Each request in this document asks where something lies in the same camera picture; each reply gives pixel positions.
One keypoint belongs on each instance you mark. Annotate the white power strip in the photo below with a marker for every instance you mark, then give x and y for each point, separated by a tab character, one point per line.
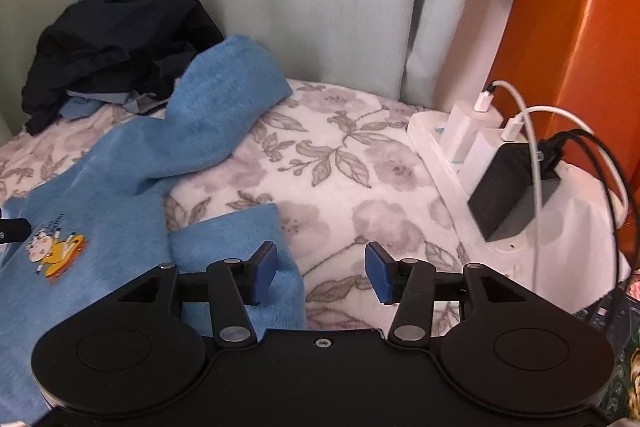
425	132

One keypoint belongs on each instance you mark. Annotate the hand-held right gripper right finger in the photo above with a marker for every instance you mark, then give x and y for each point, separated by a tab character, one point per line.
377	272

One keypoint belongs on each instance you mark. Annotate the black power adapter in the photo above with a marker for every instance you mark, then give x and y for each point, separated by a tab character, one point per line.
510	197

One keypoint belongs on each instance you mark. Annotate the white sheet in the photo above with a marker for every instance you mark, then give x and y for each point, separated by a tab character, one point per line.
585	217

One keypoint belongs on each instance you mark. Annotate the dark navy clothes pile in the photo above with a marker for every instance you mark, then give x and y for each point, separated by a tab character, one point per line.
125	37

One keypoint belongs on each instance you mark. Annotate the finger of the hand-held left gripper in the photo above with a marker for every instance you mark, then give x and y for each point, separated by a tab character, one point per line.
12	229

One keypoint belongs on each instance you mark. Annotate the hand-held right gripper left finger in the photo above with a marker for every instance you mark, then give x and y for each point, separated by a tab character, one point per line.
265	272

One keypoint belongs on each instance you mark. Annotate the dark floral cloth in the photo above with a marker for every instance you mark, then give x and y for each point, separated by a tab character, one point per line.
627	357

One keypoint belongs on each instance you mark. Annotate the blue towel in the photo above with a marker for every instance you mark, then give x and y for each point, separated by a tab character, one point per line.
125	187

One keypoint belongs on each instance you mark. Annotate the floral fleece blanket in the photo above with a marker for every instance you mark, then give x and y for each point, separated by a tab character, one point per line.
350	157

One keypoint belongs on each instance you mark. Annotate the white charger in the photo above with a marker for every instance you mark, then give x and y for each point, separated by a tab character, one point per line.
462	132
485	157

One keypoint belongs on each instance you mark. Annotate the orange wooden headboard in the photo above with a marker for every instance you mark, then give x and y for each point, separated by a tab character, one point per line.
575	7

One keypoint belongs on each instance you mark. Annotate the pale grey-blue garment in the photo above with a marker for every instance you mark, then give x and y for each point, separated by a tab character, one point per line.
140	102

